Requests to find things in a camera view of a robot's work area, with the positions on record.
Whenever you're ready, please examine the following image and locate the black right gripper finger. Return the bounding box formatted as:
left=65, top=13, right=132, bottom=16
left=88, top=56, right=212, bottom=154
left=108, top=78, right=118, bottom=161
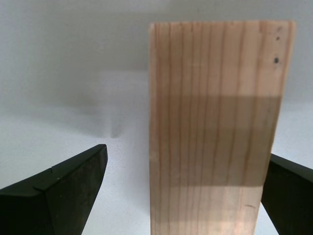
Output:
left=261, top=153, right=313, bottom=235
left=0, top=144, right=109, bottom=235

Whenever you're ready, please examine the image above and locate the light wooden block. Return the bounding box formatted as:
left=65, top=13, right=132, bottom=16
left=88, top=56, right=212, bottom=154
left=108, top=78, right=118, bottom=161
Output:
left=148, top=21, right=297, bottom=235

